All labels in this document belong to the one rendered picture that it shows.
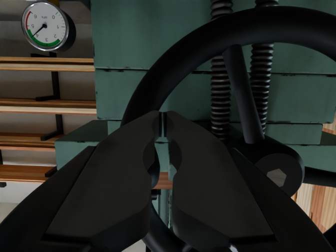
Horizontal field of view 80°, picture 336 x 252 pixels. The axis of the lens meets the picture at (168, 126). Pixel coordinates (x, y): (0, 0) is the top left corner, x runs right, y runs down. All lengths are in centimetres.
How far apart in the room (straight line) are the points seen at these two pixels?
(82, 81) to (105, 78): 272
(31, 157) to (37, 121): 59
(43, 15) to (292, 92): 41
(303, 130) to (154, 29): 32
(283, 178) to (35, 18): 35
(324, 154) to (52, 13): 51
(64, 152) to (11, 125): 335
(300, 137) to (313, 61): 14
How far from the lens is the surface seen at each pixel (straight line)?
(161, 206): 85
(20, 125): 368
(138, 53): 37
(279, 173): 21
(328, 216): 225
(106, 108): 38
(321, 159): 49
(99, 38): 38
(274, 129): 42
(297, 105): 44
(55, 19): 34
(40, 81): 339
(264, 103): 27
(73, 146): 42
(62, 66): 266
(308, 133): 46
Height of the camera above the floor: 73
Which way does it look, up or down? 12 degrees up
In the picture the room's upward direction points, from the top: 179 degrees counter-clockwise
